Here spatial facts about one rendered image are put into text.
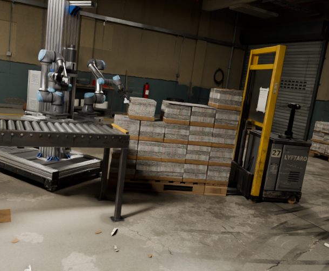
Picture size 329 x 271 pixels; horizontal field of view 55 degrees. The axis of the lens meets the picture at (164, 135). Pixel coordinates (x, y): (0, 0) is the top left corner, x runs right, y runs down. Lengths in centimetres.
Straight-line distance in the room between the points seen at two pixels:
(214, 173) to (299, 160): 103
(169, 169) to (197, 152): 38
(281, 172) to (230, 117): 92
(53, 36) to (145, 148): 162
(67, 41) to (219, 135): 205
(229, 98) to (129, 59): 707
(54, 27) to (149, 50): 717
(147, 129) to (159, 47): 753
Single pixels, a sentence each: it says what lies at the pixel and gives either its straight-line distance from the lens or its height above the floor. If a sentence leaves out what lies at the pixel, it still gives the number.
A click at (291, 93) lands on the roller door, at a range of 1092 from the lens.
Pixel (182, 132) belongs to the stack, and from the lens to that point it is 371.
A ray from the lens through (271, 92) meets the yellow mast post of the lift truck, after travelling 382.
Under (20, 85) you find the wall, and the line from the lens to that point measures 995.
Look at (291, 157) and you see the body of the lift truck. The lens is 413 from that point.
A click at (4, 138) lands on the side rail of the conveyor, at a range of 263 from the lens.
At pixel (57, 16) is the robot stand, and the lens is 390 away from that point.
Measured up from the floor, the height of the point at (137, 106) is 98.
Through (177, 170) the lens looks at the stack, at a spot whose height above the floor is 29.
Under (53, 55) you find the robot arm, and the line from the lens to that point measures 355.
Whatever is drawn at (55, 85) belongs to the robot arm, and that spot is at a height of 113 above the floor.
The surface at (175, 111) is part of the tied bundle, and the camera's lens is 366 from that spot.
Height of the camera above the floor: 131
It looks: 10 degrees down
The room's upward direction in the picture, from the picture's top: 7 degrees clockwise
